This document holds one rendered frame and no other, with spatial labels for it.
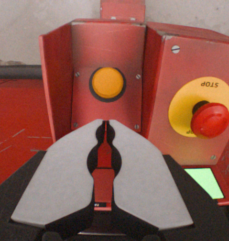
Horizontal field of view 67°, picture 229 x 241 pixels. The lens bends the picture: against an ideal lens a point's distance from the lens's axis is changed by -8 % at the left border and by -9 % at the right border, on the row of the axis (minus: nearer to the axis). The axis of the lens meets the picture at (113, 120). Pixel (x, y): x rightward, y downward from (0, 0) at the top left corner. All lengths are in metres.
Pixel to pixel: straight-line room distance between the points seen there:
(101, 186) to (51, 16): 0.86
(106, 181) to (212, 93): 0.15
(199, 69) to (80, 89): 0.14
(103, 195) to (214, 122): 0.13
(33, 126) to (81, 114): 0.30
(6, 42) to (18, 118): 0.59
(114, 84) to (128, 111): 0.04
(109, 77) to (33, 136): 0.31
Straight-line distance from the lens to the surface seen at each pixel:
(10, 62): 1.11
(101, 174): 0.22
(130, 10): 0.83
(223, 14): 1.09
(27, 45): 1.05
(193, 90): 0.19
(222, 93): 0.21
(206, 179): 0.25
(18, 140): 0.49
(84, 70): 0.25
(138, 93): 0.25
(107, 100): 0.24
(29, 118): 0.57
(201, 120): 0.18
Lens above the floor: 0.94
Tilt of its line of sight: 56 degrees down
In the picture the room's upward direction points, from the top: 179 degrees clockwise
